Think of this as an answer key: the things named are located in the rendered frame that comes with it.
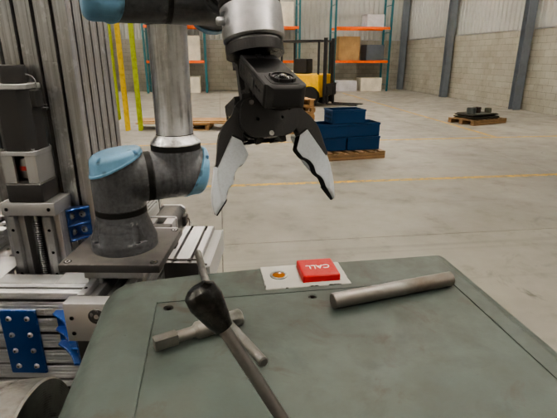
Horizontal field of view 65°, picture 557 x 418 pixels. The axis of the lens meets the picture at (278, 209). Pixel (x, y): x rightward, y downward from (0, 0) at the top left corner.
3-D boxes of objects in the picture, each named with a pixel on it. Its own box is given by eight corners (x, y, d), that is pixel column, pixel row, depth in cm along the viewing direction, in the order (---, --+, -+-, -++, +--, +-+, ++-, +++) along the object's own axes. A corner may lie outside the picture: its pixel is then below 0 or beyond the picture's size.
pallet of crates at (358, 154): (363, 148, 809) (366, 104, 783) (385, 157, 736) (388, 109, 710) (301, 152, 779) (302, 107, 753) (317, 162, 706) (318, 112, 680)
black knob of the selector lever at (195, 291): (230, 318, 41) (229, 272, 40) (233, 337, 38) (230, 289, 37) (187, 321, 41) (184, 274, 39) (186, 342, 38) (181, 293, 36)
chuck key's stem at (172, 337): (157, 357, 52) (244, 328, 57) (155, 340, 51) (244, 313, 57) (152, 347, 54) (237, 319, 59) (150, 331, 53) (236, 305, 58)
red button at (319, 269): (330, 268, 75) (331, 257, 75) (340, 284, 70) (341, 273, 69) (296, 270, 74) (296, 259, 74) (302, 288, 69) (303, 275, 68)
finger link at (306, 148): (332, 183, 61) (289, 133, 59) (351, 182, 55) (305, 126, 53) (317, 199, 60) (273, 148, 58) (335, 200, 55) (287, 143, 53)
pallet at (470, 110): (479, 119, 1199) (481, 104, 1186) (506, 123, 1132) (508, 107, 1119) (448, 122, 1147) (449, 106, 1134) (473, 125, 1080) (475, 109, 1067)
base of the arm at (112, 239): (106, 232, 113) (101, 195, 110) (165, 232, 113) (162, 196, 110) (80, 257, 99) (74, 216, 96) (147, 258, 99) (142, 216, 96)
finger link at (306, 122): (331, 148, 56) (286, 93, 54) (336, 146, 55) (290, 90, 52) (305, 172, 55) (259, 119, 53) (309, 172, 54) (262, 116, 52)
